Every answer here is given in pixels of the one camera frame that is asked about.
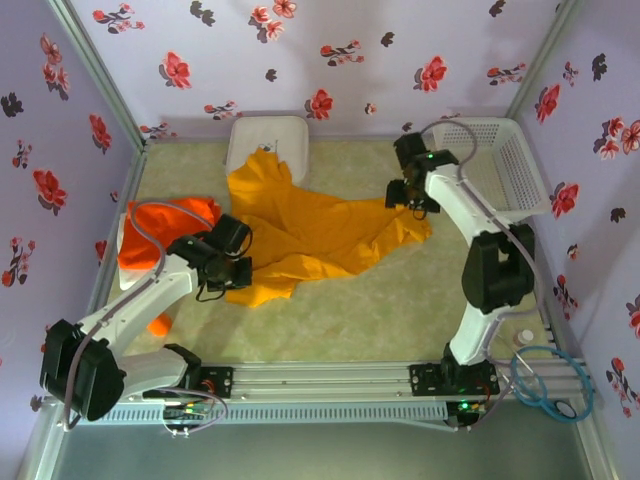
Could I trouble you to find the white lidded plastic box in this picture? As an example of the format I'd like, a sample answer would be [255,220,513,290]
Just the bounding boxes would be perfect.
[224,115,311,189]

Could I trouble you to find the orange plastic cup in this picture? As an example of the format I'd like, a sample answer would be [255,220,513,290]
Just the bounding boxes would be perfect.
[147,312,174,339]

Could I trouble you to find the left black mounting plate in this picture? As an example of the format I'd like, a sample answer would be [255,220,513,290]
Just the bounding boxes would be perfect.
[199,366,235,400]

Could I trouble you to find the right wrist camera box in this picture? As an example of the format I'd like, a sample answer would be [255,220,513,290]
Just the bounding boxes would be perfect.
[393,132,430,164]

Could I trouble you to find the aluminium corner post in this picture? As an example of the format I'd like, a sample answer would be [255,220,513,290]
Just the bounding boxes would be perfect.
[47,0,149,149]
[504,0,586,119]

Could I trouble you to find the black mounting plate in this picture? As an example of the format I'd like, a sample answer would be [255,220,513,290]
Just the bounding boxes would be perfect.
[408,363,501,399]
[199,366,235,400]

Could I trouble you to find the white slotted cable duct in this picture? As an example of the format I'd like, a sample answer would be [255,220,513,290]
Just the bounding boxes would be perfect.
[67,402,449,426]

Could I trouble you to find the right arm gray cable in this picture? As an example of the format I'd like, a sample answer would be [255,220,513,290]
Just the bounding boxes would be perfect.
[419,119,544,434]

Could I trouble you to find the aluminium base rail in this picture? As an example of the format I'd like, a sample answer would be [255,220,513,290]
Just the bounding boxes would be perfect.
[49,362,596,401]

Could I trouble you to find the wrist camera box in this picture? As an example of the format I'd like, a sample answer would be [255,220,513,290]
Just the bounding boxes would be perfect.
[213,213,253,256]
[393,132,430,164]

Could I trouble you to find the left controller circuit board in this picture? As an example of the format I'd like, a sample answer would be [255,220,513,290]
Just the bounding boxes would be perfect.
[162,398,211,421]

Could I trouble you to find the right controller circuit board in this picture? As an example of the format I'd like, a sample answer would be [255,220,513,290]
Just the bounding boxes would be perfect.
[449,398,489,416]

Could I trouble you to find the yellow t-shirt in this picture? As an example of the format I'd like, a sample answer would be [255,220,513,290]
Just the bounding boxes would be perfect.
[224,147,434,309]

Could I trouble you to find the controller circuit board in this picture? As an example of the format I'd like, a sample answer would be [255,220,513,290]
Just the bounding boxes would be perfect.
[449,398,489,416]
[162,398,211,421]

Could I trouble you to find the blue coiled hose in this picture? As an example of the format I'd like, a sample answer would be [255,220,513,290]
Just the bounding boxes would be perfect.
[509,345,596,426]

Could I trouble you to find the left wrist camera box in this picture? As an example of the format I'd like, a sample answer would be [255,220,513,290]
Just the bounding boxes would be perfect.
[213,213,253,256]

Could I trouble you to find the white perforated plastic basket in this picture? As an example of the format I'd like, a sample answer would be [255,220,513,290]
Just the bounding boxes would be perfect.
[432,117,550,221]

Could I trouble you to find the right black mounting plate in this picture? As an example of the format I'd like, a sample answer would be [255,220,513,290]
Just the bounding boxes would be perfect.
[408,363,501,399]

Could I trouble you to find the orange t-shirt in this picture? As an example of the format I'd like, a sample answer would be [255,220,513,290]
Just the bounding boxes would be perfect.
[117,196,224,271]

